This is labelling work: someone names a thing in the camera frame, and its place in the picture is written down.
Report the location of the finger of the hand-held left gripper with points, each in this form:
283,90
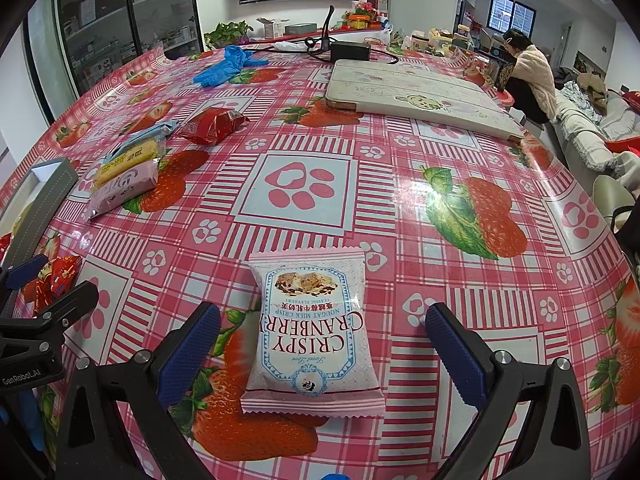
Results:
25,272
55,305

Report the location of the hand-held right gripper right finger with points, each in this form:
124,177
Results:
457,355

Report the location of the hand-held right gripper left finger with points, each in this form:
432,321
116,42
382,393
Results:
192,350

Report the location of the red patterned snack packet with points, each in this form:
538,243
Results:
57,280

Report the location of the white pink nougat snack packet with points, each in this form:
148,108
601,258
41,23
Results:
310,340

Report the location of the person's left hand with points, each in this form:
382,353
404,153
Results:
32,420

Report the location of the grey cardboard box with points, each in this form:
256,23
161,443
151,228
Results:
37,200

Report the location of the pale pink snack packet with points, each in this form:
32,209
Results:
125,187

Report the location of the yellow snack packet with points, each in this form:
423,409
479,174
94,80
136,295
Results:
127,160

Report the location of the pink strawberry print tablecloth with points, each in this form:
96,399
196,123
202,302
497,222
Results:
400,200

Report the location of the light blue snack packet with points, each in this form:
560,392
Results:
150,135

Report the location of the black bag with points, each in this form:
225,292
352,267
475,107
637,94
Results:
627,230

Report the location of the beige leather chair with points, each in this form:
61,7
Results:
612,200

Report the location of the red crinkled snack packet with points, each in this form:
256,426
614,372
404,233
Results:
212,126

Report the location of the light fabric sofa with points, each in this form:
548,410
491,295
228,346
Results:
585,125

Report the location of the white folded mat with stickers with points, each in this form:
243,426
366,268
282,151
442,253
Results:
415,95

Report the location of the glass display cabinet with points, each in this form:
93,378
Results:
125,15

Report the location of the blue rubber gloves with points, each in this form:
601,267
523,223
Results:
225,67

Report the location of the red embroidered cushion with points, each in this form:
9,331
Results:
632,100

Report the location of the green potted plant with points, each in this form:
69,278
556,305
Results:
227,34

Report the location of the black power adapter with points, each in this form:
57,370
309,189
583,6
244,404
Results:
350,51

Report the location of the small open cardboard box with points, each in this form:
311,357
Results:
270,28

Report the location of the orange gift box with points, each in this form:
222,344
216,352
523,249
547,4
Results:
360,22

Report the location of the dark framed window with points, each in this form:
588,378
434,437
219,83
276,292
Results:
511,11

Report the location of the pink potted flowers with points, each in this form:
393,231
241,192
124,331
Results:
364,9

